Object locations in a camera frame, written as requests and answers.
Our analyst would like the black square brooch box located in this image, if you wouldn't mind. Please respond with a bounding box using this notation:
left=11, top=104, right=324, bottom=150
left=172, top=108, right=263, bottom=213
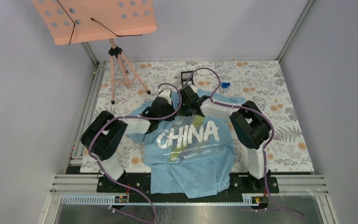
left=180, top=70, right=195, bottom=87

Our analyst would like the light blue printed t-shirt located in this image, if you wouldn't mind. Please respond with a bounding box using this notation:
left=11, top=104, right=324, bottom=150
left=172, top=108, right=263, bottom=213
left=131, top=89, right=247, bottom=199

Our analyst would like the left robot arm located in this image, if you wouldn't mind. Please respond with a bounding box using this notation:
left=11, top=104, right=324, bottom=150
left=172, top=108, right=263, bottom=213
left=81, top=96, right=174, bottom=192

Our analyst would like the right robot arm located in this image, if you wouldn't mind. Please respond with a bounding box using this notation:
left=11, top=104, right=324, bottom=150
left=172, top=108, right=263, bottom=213
left=179, top=85, right=271, bottom=192

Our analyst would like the small blue plastic piece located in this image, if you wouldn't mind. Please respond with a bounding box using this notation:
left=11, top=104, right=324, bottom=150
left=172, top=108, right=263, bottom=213
left=220, top=82, right=231, bottom=89

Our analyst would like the floral patterned table mat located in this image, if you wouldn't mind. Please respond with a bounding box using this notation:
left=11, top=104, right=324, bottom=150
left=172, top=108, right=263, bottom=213
left=83, top=61, right=314, bottom=172

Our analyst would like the pink music stand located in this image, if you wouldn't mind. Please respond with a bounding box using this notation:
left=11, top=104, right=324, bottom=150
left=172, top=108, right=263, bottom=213
left=32, top=0, right=157, bottom=94

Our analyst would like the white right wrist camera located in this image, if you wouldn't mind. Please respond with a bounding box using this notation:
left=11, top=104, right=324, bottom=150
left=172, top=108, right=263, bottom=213
left=189, top=85, right=198, bottom=94

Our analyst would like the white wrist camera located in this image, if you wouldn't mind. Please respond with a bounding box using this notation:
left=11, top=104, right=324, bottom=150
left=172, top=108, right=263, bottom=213
left=158, top=89, right=172, bottom=105
left=189, top=85, right=198, bottom=94

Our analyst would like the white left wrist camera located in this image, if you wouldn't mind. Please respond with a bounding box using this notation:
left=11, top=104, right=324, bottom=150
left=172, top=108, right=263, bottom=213
left=158, top=89, right=172, bottom=105

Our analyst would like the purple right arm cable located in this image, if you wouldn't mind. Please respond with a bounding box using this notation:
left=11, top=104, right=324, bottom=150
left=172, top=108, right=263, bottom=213
left=183, top=67, right=306, bottom=220

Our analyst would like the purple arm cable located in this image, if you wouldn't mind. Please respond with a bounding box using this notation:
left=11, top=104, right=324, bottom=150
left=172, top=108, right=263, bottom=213
left=88, top=82, right=183, bottom=223
left=183, top=67, right=306, bottom=220

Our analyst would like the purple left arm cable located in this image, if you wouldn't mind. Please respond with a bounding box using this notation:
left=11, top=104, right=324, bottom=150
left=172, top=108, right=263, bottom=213
left=88, top=82, right=183, bottom=223

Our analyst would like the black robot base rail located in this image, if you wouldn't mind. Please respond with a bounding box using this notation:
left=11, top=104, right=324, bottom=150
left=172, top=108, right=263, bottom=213
left=96, top=169, right=281, bottom=202

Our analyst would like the slotted white cable duct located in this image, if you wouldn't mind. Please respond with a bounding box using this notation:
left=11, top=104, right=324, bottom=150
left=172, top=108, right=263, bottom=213
left=61, top=193, right=269, bottom=208

